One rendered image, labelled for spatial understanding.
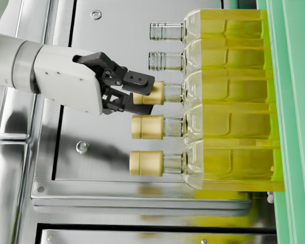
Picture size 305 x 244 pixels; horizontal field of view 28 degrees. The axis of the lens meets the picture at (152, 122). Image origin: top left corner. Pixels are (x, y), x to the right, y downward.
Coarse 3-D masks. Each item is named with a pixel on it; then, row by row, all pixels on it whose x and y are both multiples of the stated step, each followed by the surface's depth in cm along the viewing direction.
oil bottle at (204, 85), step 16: (192, 80) 86; (208, 80) 86; (224, 80) 86; (240, 80) 86; (256, 80) 86; (272, 80) 86; (192, 96) 85; (208, 96) 84; (224, 96) 84; (240, 96) 84; (256, 96) 84; (272, 96) 84
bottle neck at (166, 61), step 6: (150, 54) 90; (156, 54) 90; (162, 54) 90; (168, 54) 90; (174, 54) 90; (180, 54) 90; (150, 60) 89; (156, 60) 90; (162, 60) 89; (168, 60) 89; (174, 60) 89; (180, 60) 89; (150, 66) 90; (156, 66) 90; (162, 66) 90; (168, 66) 90; (174, 66) 90; (180, 66) 90
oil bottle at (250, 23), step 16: (192, 16) 92; (208, 16) 92; (224, 16) 92; (240, 16) 92; (256, 16) 92; (192, 32) 91; (208, 32) 90; (224, 32) 90; (240, 32) 90; (256, 32) 90
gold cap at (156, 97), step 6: (156, 84) 87; (162, 84) 87; (156, 90) 86; (162, 90) 86; (138, 96) 86; (144, 96) 86; (150, 96) 86; (156, 96) 86; (162, 96) 86; (138, 102) 87; (144, 102) 87; (150, 102) 87; (156, 102) 87; (162, 102) 87
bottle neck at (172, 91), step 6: (168, 84) 87; (174, 84) 87; (180, 84) 87; (168, 90) 86; (174, 90) 86; (180, 90) 86; (168, 96) 87; (174, 96) 87; (180, 96) 86; (168, 102) 87; (174, 102) 87; (180, 102) 87
